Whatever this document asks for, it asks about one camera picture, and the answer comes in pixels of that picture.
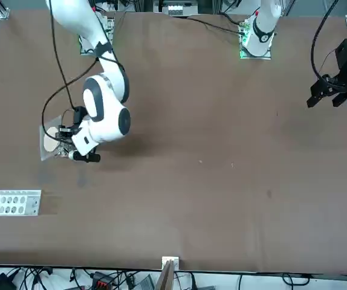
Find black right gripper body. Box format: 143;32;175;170
57;123;82;149

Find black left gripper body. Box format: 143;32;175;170
318;38;347;95

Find white perforated test tube rack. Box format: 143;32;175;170
0;189;42;217

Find black power strip red switches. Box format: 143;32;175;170
91;271;114;288

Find green board wrist camera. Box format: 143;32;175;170
57;123;74;136

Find black ribbed left arm hose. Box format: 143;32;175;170
310;0;343;80

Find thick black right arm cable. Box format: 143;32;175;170
41;0;100;131

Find black cable across table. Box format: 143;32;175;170
173;15;244;34

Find aluminium profile post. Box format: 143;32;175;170
160;256;181;290

